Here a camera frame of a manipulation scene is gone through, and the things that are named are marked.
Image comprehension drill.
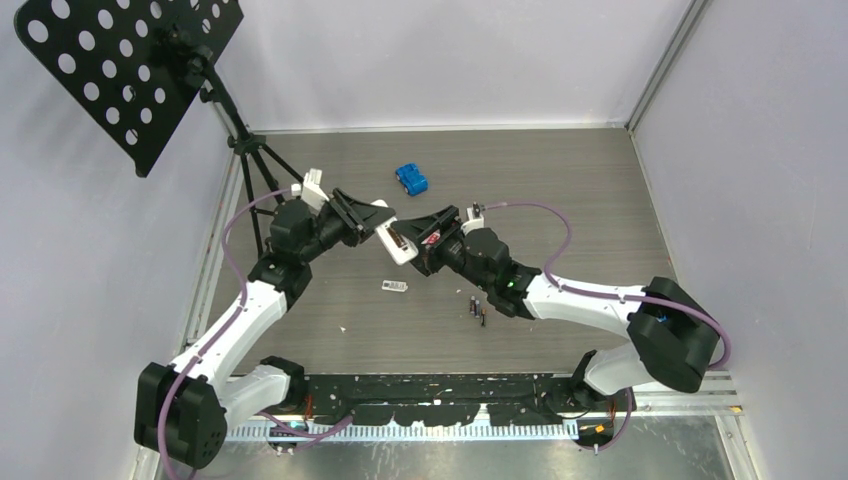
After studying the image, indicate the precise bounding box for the aluminium rail frame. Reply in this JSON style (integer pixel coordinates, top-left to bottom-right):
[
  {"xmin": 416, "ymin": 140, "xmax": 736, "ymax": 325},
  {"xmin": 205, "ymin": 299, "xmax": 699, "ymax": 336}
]
[{"xmin": 132, "ymin": 370, "xmax": 745, "ymax": 480}]

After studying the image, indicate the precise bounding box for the white battery cover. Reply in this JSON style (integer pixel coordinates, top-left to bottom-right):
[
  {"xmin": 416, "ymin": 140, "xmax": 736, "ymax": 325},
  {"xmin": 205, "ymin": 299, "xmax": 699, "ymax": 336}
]
[{"xmin": 381, "ymin": 280, "xmax": 408, "ymax": 292}]

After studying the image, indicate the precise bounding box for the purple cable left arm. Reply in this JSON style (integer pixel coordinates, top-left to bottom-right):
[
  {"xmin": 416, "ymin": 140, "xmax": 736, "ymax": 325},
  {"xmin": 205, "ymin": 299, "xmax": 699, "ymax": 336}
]
[{"xmin": 158, "ymin": 188, "xmax": 359, "ymax": 480}]

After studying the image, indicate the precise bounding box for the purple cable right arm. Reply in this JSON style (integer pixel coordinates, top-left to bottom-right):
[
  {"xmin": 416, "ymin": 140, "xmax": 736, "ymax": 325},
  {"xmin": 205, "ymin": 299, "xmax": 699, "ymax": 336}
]
[{"xmin": 478, "ymin": 201, "xmax": 733, "ymax": 453}]

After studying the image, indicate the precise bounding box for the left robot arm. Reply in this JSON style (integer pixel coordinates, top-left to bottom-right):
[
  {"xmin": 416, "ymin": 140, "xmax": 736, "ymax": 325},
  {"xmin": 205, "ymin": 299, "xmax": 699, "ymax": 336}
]
[{"xmin": 134, "ymin": 189, "xmax": 395, "ymax": 478}]

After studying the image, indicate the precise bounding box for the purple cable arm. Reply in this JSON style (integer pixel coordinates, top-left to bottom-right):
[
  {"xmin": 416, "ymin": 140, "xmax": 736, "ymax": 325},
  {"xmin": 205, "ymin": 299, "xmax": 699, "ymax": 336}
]
[
  {"xmin": 478, "ymin": 201, "xmax": 733, "ymax": 453},
  {"xmin": 158, "ymin": 188, "xmax": 359, "ymax": 480}
]

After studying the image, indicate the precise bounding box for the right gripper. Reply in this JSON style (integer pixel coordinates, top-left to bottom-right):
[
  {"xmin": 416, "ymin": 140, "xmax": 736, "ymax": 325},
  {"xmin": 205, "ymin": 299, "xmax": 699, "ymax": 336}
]
[{"xmin": 392, "ymin": 205, "xmax": 494, "ymax": 292}]

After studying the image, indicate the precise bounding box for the black music stand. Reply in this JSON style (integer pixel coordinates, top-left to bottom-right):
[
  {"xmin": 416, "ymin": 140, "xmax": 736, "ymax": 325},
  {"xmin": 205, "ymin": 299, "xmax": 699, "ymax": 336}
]
[{"xmin": 13, "ymin": 0, "xmax": 342, "ymax": 260}]

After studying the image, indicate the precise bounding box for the red and white remote control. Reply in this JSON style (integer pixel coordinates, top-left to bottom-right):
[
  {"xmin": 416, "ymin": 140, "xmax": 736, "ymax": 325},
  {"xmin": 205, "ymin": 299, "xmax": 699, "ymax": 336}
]
[{"xmin": 421, "ymin": 229, "xmax": 446, "ymax": 250}]

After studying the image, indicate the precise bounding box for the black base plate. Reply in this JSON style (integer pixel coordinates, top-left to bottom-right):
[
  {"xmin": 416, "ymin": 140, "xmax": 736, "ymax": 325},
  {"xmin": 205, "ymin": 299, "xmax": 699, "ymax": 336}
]
[{"xmin": 300, "ymin": 373, "xmax": 627, "ymax": 427}]

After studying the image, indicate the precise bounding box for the blue toy car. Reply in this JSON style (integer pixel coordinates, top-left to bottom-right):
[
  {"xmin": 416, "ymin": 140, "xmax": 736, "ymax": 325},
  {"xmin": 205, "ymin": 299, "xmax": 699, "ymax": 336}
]
[{"xmin": 395, "ymin": 163, "xmax": 429, "ymax": 196}]

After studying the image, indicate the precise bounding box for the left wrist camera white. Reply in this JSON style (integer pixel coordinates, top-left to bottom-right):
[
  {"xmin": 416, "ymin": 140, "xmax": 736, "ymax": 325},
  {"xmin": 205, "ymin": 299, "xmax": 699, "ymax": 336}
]
[{"xmin": 291, "ymin": 168, "xmax": 329, "ymax": 212}]

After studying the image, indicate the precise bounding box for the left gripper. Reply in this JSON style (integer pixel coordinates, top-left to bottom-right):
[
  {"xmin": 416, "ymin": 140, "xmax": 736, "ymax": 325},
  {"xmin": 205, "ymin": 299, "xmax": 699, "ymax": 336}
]
[{"xmin": 299, "ymin": 189, "xmax": 394, "ymax": 264}]

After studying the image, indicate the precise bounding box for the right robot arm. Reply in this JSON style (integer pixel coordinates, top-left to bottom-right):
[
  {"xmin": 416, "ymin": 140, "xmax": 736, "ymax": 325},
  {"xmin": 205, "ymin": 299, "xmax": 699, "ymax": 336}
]
[{"xmin": 377, "ymin": 206, "xmax": 729, "ymax": 411}]

